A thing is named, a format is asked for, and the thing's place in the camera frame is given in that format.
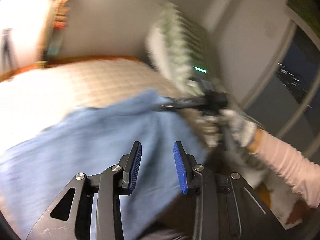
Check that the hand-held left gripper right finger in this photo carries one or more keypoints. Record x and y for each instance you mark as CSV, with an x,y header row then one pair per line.
x,y
180,167

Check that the white framed dark window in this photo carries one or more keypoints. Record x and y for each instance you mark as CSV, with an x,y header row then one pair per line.
x,y
297,75

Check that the light blue denim pants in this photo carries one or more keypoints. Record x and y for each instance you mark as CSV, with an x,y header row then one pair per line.
x,y
100,135

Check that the person's right hand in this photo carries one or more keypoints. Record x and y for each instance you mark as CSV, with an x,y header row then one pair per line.
x,y
240,127

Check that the white quilted bed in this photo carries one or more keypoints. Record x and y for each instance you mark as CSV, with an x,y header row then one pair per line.
x,y
75,85

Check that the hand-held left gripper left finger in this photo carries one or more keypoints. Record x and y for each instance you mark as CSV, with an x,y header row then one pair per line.
x,y
135,165

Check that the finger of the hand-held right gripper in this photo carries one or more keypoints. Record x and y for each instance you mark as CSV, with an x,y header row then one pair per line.
x,y
180,103

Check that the small black tripod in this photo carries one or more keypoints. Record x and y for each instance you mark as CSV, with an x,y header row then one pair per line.
x,y
6,45

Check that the orange bed edge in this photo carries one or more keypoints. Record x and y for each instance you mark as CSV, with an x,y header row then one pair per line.
x,y
25,68

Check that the person's right forearm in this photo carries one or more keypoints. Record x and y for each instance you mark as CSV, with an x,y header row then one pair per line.
x,y
282,160

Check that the bookshelf with books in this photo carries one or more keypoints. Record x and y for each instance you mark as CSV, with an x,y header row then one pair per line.
x,y
58,17

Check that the green white patterned cushion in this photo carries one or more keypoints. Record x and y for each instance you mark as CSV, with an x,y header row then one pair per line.
x,y
172,42

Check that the green white striped throw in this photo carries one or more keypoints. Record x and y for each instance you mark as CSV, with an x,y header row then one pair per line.
x,y
282,205

